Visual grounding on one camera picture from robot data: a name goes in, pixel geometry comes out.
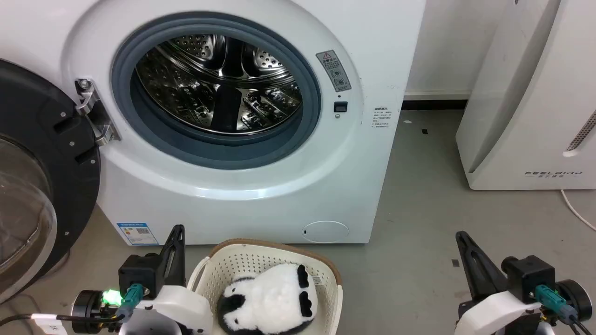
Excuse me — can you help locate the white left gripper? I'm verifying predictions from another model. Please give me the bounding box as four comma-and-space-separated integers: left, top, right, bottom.
119, 225, 214, 335

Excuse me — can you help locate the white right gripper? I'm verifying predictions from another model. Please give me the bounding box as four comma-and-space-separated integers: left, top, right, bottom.
455, 231, 543, 335

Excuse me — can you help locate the black and white panda plush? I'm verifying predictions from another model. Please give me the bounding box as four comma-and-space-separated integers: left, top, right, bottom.
217, 263, 319, 335

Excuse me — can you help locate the black round washer door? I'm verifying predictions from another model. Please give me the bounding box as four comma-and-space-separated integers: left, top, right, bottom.
0, 58, 102, 305

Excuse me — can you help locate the stainless steel washing machine drum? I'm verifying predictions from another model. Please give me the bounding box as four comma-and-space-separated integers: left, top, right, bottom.
135, 33, 304, 137

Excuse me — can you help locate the blue energy label sticker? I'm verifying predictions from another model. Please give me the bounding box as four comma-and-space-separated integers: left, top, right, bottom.
116, 222, 160, 246

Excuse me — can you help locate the white basket with brown rim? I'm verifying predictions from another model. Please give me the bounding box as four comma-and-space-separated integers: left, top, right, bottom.
188, 239, 344, 335

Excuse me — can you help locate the grey rubber door gasket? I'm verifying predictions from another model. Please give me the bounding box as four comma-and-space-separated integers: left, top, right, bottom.
111, 13, 322, 170

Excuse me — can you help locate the white front-load washing machine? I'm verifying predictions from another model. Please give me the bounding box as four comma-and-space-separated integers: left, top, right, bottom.
0, 0, 427, 246

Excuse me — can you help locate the white Feelbird appliance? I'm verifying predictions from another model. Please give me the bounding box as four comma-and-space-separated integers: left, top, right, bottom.
455, 0, 596, 191

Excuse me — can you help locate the round white filter cover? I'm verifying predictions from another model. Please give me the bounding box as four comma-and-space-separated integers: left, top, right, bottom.
302, 221, 350, 243

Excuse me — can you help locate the metal door hinge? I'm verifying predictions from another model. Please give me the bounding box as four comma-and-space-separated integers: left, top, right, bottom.
74, 78, 122, 147

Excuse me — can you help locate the black baseboard strip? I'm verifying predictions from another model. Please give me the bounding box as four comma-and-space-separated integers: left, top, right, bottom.
402, 100, 468, 111

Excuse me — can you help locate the small printed text label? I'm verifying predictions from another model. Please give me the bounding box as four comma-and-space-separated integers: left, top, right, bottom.
371, 107, 393, 130

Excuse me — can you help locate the green plug camera cable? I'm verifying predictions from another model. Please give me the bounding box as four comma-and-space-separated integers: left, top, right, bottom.
534, 284, 588, 335
115, 283, 144, 322

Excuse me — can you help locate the white power cable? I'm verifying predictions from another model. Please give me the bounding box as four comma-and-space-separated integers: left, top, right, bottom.
560, 188, 596, 232

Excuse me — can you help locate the black cable with white tag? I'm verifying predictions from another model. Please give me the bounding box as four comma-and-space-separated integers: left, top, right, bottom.
0, 313, 125, 335

